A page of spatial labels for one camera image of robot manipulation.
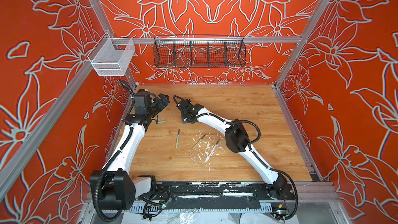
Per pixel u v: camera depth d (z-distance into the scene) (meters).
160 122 0.99
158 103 0.71
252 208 0.70
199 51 0.97
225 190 0.74
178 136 0.92
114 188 0.39
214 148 0.87
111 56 0.93
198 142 0.90
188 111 0.77
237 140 0.63
